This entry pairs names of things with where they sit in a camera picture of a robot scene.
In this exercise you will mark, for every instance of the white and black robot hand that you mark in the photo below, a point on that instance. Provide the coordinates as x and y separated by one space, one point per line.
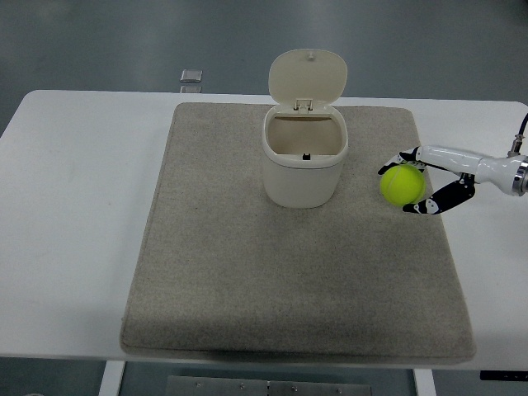
458 173

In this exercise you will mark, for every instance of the yellow-green tennis ball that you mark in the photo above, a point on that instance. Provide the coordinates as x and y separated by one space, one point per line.
402 185

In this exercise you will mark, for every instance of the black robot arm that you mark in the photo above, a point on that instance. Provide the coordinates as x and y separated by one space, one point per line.
523 165

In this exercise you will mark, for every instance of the cream bin with hinged lid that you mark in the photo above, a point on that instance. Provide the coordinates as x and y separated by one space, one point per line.
304 140

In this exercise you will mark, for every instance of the grey felt mat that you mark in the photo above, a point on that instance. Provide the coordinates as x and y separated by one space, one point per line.
297 247

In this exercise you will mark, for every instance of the black table control panel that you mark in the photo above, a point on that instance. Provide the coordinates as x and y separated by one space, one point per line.
503 375

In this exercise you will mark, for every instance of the white table leg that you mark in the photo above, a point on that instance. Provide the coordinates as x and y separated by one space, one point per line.
422 382
111 378

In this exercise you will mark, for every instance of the small clear square floor plate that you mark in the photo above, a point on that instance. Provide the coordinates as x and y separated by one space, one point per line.
191 75

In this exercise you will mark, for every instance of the grey metal plate with screws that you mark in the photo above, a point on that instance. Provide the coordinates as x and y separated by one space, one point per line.
268 385

